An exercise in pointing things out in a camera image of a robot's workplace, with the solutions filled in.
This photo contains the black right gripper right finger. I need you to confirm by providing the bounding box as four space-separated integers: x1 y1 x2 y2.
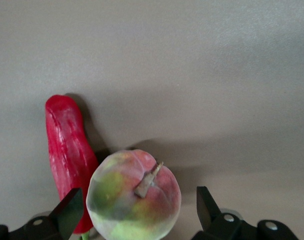
193 186 300 240

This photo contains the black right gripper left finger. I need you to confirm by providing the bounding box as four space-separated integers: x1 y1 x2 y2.
0 187 84 240

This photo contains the green and red peach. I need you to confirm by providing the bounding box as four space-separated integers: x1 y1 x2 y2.
86 149 182 240

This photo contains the red chili pepper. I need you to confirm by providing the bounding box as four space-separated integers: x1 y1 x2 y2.
44 94 100 240

